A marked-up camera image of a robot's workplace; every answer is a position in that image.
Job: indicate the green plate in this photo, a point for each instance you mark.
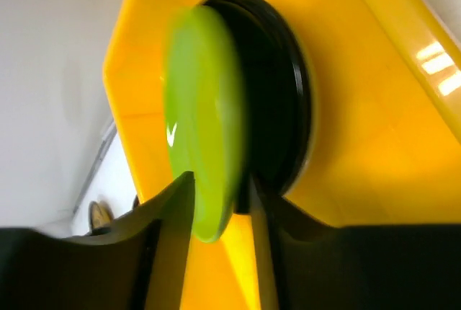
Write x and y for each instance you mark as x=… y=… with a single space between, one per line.
x=204 y=115

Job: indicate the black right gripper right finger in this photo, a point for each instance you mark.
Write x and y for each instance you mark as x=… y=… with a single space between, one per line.
x=304 y=264

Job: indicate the yellow plastic bin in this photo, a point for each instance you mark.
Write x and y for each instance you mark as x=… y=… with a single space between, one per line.
x=384 y=146

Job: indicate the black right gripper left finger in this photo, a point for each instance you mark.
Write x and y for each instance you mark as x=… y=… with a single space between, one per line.
x=136 y=262

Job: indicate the black plate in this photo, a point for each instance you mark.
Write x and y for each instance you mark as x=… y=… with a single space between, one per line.
x=276 y=88

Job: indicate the yellow patterned plate left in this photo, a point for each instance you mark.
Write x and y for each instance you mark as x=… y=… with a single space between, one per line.
x=100 y=215

